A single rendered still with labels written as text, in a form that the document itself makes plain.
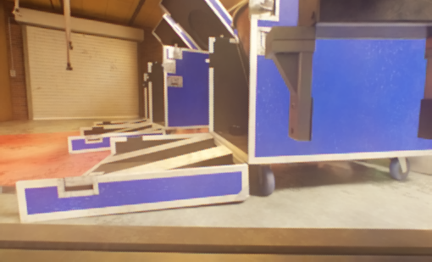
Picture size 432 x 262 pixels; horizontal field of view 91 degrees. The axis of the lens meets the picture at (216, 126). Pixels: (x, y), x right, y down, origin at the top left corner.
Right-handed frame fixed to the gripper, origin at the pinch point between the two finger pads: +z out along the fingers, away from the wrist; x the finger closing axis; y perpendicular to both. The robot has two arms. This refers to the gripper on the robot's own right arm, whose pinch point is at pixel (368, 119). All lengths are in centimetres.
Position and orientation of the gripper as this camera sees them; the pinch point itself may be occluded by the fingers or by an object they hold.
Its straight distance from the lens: 25.5
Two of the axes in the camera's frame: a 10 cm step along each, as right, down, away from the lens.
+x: 10.0, 0.1, -0.2
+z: 0.0, 10.0, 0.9
